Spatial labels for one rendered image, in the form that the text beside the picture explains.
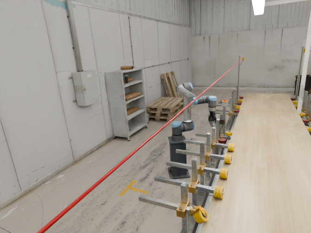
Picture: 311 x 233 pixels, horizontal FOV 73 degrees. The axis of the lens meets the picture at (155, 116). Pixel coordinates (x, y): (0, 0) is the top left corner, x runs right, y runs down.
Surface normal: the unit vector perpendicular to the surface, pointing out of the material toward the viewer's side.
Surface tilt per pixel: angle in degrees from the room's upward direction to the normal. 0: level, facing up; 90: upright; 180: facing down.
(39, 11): 90
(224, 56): 90
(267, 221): 0
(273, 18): 90
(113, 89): 90
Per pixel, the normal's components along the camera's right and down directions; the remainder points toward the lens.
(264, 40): -0.44, 0.29
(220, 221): -0.07, -0.95
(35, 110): 0.90, 0.07
